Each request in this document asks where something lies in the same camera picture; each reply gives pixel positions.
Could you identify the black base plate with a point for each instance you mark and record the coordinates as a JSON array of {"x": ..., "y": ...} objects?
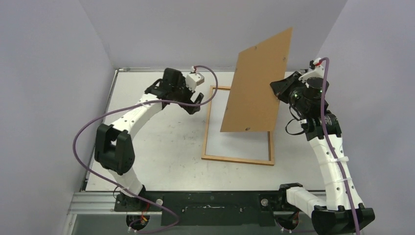
[{"x": 218, "y": 219}]

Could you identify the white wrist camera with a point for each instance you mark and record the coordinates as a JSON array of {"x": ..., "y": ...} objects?
[
  {"x": 315, "y": 70},
  {"x": 192, "y": 80}
]

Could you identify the photo print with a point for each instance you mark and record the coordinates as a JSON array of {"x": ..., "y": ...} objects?
[{"x": 243, "y": 145}]

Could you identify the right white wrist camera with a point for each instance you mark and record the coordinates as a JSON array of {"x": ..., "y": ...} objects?
[{"x": 315, "y": 70}]

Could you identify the aluminium rail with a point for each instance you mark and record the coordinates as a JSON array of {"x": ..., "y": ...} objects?
[{"x": 97, "y": 202}]

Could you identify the wooden picture frame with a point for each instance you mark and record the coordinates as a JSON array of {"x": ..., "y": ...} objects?
[{"x": 271, "y": 161}]

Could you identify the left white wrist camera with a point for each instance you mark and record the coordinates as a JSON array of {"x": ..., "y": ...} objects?
[{"x": 192, "y": 80}]

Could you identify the brown backing board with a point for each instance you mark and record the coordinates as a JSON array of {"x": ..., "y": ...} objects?
[{"x": 252, "y": 105}]

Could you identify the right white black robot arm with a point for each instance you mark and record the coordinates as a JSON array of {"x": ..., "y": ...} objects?
[{"x": 343, "y": 211}]

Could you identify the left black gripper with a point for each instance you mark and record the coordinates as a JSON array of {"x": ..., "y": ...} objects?
[{"x": 190, "y": 94}]

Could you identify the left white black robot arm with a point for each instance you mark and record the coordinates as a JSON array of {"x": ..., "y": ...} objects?
[{"x": 114, "y": 142}]

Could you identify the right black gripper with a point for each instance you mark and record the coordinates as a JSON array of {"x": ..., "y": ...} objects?
[{"x": 285, "y": 86}]

